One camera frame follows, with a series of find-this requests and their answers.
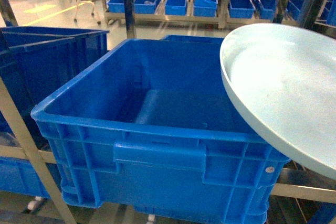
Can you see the light blue oval tray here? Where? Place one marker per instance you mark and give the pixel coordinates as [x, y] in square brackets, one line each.
[281, 80]

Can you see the blue crate on left shelf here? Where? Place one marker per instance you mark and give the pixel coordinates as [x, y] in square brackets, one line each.
[45, 58]

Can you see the large blue crate front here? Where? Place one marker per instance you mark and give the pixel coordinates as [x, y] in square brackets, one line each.
[150, 125]

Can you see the small blue bin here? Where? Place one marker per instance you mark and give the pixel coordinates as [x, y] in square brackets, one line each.
[241, 9]
[265, 8]
[146, 6]
[205, 8]
[115, 6]
[176, 7]

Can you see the blue crate lower left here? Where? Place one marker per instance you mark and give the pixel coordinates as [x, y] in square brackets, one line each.
[19, 176]

